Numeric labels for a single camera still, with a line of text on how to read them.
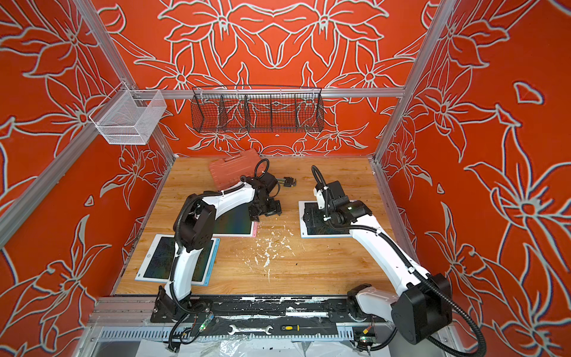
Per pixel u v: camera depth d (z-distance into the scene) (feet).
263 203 2.68
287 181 3.50
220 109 3.30
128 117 2.99
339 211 1.83
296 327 2.29
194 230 1.81
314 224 2.28
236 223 3.09
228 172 3.50
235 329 2.29
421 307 1.26
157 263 2.73
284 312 2.42
